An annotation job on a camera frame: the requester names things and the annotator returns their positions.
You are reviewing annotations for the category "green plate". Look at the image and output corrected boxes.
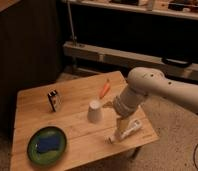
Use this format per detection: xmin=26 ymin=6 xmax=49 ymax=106
xmin=26 ymin=126 xmax=67 ymax=166

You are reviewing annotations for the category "metal vertical pole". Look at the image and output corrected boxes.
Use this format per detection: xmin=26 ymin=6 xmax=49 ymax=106
xmin=66 ymin=0 xmax=77 ymax=46

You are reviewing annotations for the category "white bottle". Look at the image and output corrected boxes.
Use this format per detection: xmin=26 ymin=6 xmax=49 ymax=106
xmin=108 ymin=120 xmax=142 ymax=144

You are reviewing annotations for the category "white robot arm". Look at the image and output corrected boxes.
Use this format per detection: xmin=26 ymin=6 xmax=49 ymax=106
xmin=113 ymin=67 xmax=198 ymax=139

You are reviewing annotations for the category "blue sponge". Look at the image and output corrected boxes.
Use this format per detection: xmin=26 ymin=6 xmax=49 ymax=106
xmin=37 ymin=135 xmax=60 ymax=153

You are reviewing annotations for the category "orange carrot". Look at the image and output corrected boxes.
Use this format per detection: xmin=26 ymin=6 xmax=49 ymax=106
xmin=99 ymin=79 xmax=111 ymax=99

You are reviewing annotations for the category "white upside-down cup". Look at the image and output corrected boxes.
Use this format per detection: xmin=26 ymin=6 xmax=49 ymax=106
xmin=87 ymin=100 xmax=102 ymax=124

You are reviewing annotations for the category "small black white box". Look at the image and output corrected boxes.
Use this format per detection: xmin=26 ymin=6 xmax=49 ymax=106
xmin=47 ymin=90 xmax=62 ymax=112

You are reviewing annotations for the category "black handle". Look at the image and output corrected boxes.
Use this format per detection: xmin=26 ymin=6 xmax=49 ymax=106
xmin=161 ymin=58 xmax=192 ymax=68

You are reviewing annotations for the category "grey metal shelf beam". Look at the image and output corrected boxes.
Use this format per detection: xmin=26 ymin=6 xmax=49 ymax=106
xmin=63 ymin=41 xmax=198 ymax=81

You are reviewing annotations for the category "wooden table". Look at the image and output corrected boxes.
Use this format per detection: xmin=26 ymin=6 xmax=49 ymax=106
xmin=10 ymin=71 xmax=158 ymax=171

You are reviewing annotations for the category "upper shelf with items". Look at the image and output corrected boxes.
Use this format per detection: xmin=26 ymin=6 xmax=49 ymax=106
xmin=61 ymin=0 xmax=198 ymax=21

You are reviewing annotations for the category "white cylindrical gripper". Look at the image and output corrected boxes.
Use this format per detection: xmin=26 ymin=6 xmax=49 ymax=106
xmin=113 ymin=85 xmax=148 ymax=135

